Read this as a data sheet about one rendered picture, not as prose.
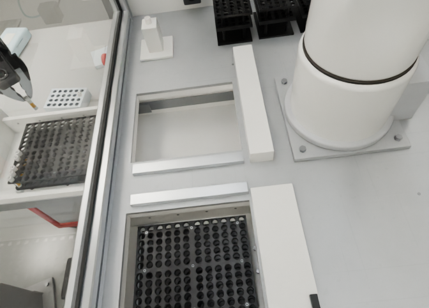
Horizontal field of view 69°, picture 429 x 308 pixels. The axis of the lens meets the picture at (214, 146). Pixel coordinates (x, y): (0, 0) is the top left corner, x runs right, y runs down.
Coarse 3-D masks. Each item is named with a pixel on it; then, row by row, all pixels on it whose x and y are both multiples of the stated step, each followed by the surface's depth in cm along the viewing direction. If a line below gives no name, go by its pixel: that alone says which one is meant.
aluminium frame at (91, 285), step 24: (120, 0) 88; (120, 24) 87; (120, 48) 82; (120, 72) 77; (120, 96) 75; (120, 120) 73; (96, 192) 59; (96, 216) 57; (96, 240) 54; (96, 264) 52; (96, 288) 51
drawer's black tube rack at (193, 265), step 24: (240, 216) 64; (168, 240) 65; (192, 240) 62; (216, 240) 62; (240, 240) 61; (168, 264) 63; (192, 264) 59; (216, 264) 59; (240, 264) 58; (144, 288) 58; (168, 288) 60; (192, 288) 57; (216, 288) 57; (240, 288) 57
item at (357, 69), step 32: (320, 0) 46; (352, 0) 40; (384, 0) 40; (416, 0) 40; (320, 32) 47; (352, 32) 43; (384, 32) 43; (416, 32) 43; (320, 64) 51; (352, 64) 47; (384, 64) 46; (416, 64) 51; (288, 96) 69; (320, 96) 55; (352, 96) 51; (384, 96) 51; (416, 96) 59; (288, 128) 67; (320, 128) 61; (352, 128) 58; (384, 128) 62
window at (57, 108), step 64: (0, 0) 39; (64, 0) 57; (0, 64) 38; (64, 64) 54; (0, 128) 37; (64, 128) 51; (0, 192) 35; (64, 192) 49; (0, 256) 34; (64, 256) 47
